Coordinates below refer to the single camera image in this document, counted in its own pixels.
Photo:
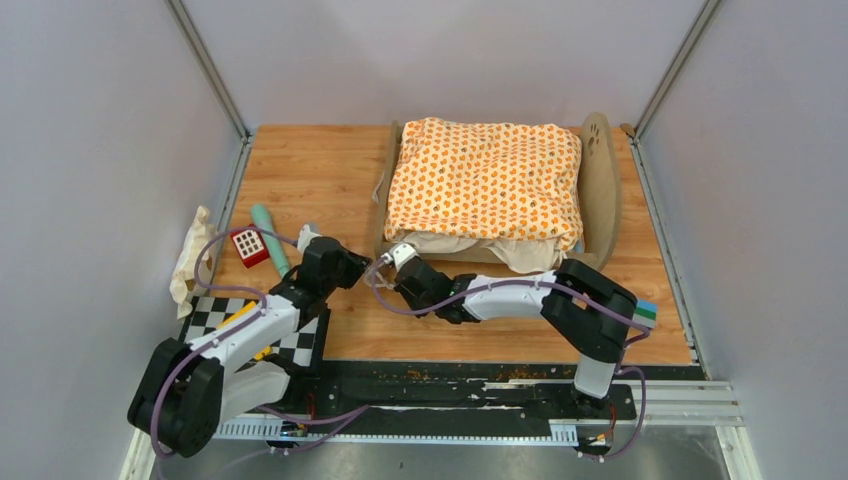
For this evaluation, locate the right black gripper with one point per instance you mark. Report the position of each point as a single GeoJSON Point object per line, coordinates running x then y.
{"type": "Point", "coordinates": [406, 294]}

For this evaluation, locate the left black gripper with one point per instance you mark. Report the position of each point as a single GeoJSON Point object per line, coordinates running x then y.
{"type": "Point", "coordinates": [357, 263]}

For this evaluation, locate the yellow duck print blanket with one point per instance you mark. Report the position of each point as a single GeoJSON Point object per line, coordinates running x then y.
{"type": "Point", "coordinates": [507, 188]}

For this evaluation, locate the wooden pet bed frame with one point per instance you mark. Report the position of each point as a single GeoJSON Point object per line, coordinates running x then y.
{"type": "Point", "coordinates": [598, 190]}

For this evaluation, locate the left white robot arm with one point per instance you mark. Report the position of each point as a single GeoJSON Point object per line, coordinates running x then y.
{"type": "Point", "coordinates": [189, 388]}

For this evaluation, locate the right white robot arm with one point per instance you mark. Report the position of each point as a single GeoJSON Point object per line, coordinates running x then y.
{"type": "Point", "coordinates": [593, 313]}

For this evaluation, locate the red window toy block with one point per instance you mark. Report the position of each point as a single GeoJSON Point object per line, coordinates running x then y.
{"type": "Point", "coordinates": [250, 247]}

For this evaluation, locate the teal cylinder toy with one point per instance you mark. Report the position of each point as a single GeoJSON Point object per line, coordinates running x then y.
{"type": "Point", "coordinates": [262, 218]}

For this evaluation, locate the black white checkerboard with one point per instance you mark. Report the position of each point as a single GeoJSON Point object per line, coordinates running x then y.
{"type": "Point", "coordinates": [254, 333]}

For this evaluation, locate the white duck pillow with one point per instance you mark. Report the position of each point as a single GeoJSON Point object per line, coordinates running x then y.
{"type": "Point", "coordinates": [191, 267]}

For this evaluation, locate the blue green small block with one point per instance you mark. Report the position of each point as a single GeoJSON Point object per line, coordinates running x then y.
{"type": "Point", "coordinates": [646, 313]}

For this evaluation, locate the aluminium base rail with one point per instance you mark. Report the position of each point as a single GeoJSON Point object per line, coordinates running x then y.
{"type": "Point", "coordinates": [417, 402]}

